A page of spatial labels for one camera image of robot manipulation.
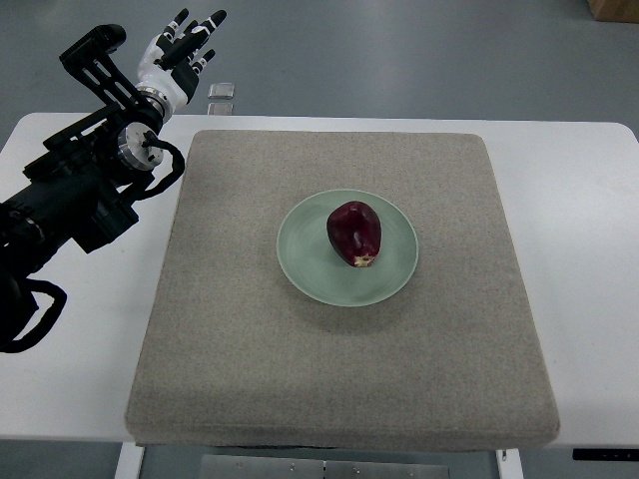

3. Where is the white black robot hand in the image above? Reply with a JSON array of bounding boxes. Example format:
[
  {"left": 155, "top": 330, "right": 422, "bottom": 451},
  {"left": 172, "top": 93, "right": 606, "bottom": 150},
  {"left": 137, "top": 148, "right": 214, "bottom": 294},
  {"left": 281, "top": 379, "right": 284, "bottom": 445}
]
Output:
[{"left": 136, "top": 8, "right": 228, "bottom": 118}]

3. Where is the dark red apple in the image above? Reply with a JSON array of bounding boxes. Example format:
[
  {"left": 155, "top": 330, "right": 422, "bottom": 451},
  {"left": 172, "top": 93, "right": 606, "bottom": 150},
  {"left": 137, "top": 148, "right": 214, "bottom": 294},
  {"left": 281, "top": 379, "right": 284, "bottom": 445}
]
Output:
[{"left": 325, "top": 201, "right": 382, "bottom": 267}]

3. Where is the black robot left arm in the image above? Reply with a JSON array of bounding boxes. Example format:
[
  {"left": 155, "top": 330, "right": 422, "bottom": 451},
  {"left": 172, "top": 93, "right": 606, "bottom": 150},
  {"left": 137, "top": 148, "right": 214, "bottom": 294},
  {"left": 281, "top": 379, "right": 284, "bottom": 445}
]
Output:
[{"left": 1, "top": 11, "right": 209, "bottom": 353}]

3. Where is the pale green plate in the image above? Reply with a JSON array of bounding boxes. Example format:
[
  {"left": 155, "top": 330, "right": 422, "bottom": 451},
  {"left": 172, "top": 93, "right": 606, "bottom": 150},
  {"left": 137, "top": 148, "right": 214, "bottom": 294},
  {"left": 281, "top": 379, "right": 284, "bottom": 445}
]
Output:
[{"left": 276, "top": 189, "right": 419, "bottom": 307}]

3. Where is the metal floor plate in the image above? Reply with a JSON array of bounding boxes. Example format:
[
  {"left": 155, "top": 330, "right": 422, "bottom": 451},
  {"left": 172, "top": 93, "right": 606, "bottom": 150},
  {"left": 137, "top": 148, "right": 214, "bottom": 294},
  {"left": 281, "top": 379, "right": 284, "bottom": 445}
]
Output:
[{"left": 199, "top": 455, "right": 450, "bottom": 479}]

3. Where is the small floor socket cover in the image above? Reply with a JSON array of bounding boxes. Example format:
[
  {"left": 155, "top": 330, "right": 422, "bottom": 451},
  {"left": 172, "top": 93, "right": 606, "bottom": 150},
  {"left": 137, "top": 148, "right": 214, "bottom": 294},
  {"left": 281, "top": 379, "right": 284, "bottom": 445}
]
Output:
[{"left": 208, "top": 82, "right": 236, "bottom": 100}]

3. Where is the beige fabric mat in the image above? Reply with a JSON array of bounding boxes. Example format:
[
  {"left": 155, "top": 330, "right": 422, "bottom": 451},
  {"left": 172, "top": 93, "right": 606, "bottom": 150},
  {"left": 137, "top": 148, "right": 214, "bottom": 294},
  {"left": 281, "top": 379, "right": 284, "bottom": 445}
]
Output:
[{"left": 125, "top": 130, "right": 560, "bottom": 451}]

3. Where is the cardboard box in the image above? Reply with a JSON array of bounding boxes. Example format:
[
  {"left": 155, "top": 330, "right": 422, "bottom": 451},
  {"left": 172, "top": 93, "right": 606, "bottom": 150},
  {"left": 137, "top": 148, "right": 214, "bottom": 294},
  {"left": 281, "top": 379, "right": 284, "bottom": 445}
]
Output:
[{"left": 587, "top": 0, "right": 639, "bottom": 23}]

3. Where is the black table control panel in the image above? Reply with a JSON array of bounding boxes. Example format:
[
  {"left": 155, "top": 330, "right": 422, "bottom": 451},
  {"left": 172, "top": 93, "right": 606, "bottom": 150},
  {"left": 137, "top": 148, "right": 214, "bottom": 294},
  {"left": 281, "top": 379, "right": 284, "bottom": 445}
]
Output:
[{"left": 572, "top": 448, "right": 639, "bottom": 462}]

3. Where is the white table leg frame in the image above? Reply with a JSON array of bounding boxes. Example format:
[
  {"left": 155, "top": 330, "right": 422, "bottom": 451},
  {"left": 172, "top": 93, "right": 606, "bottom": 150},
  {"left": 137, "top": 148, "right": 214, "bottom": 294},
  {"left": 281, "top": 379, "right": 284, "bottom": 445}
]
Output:
[{"left": 114, "top": 442, "right": 145, "bottom": 479}]

